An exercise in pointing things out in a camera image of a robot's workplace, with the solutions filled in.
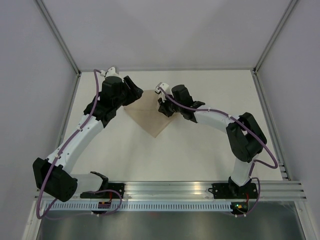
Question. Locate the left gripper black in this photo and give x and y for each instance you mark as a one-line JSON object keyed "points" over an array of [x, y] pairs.
{"points": [[135, 93]]}

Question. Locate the beige cloth napkin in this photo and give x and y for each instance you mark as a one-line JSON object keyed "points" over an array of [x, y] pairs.
{"points": [[144, 112]]}

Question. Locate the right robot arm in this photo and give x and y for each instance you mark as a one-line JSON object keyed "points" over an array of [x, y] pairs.
{"points": [[245, 136]]}

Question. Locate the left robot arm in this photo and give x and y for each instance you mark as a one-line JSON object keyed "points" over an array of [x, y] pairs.
{"points": [[53, 175]]}

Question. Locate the white slotted cable duct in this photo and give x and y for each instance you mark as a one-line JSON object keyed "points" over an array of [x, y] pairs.
{"points": [[142, 206]]}

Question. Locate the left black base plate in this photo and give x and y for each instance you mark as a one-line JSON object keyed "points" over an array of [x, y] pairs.
{"points": [[112, 191]]}

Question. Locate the aluminium frame post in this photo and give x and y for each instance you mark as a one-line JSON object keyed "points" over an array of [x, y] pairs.
{"points": [[275, 34], [57, 35]]}

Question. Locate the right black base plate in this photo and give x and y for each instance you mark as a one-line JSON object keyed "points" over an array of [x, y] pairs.
{"points": [[230, 191]]}

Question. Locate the right aluminium frame post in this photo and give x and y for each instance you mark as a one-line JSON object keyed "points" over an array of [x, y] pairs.
{"points": [[275, 34]]}

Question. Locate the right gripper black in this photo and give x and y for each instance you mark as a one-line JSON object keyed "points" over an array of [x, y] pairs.
{"points": [[163, 108]]}

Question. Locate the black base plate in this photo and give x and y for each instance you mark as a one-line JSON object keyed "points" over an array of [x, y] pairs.
{"points": [[230, 191], [112, 191]]}

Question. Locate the left aluminium frame post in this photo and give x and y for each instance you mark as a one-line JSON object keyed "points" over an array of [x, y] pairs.
{"points": [[57, 35]]}

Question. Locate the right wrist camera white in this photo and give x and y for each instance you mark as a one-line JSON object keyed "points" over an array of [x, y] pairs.
{"points": [[162, 90]]}

